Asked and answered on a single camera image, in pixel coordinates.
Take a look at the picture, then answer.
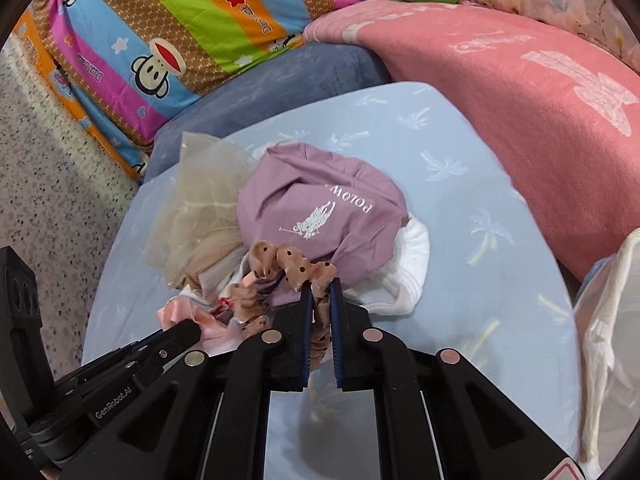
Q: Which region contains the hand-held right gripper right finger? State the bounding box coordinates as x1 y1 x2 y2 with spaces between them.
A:
327 277 591 480

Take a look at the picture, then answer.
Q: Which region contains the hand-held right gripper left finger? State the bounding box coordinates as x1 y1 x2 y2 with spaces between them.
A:
60 285 316 480

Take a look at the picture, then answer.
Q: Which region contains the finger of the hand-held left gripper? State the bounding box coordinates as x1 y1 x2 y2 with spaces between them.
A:
27 319 202 461

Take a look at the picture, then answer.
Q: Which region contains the pink cloth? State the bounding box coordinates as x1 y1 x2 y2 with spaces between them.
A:
156 295 251 356

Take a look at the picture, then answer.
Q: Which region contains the brown polka dot cloth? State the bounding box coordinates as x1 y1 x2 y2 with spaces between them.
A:
227 240 341 371

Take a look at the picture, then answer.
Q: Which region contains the white plastic bag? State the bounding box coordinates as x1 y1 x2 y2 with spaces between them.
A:
572 227 640 476

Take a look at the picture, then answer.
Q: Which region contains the beige lace-trimmed cloth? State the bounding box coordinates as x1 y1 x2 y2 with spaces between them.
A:
182 247 248 298

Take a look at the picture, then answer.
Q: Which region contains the white garment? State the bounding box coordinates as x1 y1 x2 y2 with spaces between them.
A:
345 212 431 316

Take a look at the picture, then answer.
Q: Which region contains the beige tulle cloth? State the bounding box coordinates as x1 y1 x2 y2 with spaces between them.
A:
145 130 261 291

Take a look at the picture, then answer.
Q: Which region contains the purple printed garment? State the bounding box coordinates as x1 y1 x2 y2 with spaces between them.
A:
237 142 411 281

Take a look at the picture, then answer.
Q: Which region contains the blue-grey velvet cushion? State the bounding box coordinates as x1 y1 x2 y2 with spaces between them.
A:
142 42 393 183

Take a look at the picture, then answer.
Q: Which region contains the pink blanket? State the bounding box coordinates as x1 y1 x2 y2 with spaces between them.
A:
302 0 640 283

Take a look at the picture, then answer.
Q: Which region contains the colourful monkey print pillow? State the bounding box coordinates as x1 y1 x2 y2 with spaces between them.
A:
15 0 396 181

